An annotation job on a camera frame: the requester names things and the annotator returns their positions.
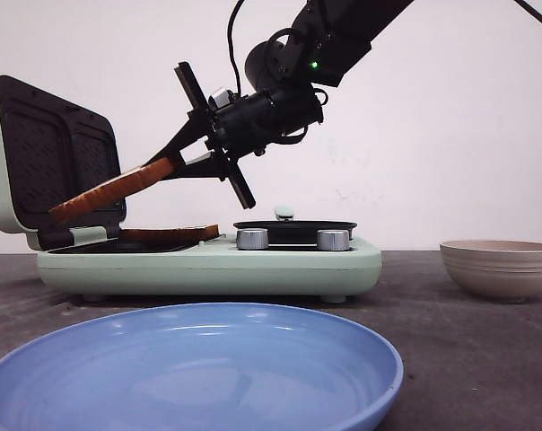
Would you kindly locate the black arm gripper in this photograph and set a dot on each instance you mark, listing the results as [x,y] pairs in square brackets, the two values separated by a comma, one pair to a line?
[211,142]

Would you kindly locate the white bread slice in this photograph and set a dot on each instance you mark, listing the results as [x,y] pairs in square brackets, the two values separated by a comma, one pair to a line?
[113,190]
[173,236]

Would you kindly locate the mint green sandwich maker lid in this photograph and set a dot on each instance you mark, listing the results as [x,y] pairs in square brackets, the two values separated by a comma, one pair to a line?
[52,150]

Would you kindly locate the beige ribbed bowl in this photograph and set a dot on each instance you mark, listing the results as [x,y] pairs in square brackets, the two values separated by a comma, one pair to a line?
[504,270]

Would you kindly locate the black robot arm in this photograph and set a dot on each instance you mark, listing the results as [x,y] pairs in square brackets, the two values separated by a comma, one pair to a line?
[287,71]

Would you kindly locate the mint green breakfast maker base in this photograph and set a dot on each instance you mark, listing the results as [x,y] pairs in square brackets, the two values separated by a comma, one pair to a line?
[216,267]

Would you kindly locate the left silver control knob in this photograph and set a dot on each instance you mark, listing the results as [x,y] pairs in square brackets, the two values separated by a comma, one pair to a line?
[252,239]

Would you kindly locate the silver control knob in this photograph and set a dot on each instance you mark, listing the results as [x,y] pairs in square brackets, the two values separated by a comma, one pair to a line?
[252,239]
[333,240]

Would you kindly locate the black round frying pan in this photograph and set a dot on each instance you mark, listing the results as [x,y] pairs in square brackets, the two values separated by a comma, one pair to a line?
[293,231]

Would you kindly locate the right silver control knob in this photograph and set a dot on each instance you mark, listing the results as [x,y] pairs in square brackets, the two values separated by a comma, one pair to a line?
[333,240]

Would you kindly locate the blue round plate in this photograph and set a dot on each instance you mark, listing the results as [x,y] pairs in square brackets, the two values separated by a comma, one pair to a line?
[202,366]

